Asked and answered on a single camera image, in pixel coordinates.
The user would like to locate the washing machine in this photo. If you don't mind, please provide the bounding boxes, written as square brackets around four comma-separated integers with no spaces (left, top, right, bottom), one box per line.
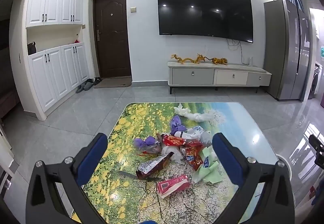
[309,62,324,99]

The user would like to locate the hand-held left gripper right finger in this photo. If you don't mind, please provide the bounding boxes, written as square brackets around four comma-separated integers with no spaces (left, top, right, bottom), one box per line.
[212,133,295,224]

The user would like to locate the white hallway cabinet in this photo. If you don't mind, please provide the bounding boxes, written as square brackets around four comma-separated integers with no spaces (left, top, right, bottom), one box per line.
[9,0,90,121]

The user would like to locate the light green paper sheet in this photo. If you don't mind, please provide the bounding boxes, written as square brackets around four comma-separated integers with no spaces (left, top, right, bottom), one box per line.
[192,147,226,184]

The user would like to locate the television cables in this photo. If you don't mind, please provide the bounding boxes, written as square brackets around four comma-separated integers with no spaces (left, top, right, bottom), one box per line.
[226,38,250,65]

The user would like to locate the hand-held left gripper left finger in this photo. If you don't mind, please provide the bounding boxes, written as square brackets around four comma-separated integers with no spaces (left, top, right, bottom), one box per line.
[25,133,108,224]

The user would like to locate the silver red snack wrapper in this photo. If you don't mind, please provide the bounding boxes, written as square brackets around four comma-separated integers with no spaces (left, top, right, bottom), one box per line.
[136,151,175,179]

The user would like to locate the grey double-door refrigerator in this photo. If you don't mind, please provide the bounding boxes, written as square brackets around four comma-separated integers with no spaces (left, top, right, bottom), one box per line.
[263,0,312,102]

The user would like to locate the wall-mounted black television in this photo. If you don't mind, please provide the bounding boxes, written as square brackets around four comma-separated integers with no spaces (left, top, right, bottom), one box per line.
[157,0,254,44]

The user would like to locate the red snack packet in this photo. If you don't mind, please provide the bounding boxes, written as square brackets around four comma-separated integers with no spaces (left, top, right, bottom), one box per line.
[162,134,204,172]

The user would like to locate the pink red packet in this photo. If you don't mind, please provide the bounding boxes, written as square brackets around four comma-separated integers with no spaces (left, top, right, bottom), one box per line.
[157,175,190,198]

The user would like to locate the dark brown entrance door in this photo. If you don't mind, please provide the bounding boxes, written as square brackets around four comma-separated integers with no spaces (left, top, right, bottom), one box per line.
[93,0,132,79]

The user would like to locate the grey white television stand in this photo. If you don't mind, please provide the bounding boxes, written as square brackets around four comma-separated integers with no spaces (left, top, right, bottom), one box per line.
[167,60,272,95]

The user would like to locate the white tissue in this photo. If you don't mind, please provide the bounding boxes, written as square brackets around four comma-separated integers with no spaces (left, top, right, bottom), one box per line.
[161,145,186,164]

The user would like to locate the clear plastic bag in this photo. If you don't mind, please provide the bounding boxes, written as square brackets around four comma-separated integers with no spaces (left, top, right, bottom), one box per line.
[199,130,212,147]

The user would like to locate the white blue wrapper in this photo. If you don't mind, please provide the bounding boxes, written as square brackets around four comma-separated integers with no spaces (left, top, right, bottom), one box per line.
[176,125,203,141]

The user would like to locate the large purple plastic bag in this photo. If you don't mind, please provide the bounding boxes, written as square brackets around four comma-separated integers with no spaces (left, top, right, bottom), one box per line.
[170,116,187,136]

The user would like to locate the long white plastic bag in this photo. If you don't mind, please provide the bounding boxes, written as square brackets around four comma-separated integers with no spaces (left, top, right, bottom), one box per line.
[188,110,216,123]

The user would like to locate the long golden dragon figurine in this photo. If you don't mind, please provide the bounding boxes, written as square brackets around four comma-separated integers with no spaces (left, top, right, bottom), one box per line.
[171,53,194,65]

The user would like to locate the small white plastic bag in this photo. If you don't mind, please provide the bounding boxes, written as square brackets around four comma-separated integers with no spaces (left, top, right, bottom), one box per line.
[174,103,191,118]

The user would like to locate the brown doormat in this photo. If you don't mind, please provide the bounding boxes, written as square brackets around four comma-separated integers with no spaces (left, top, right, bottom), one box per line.
[94,77,132,89]

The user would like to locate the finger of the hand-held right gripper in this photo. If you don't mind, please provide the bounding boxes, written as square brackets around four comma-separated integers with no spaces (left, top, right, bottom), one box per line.
[308,135,324,169]

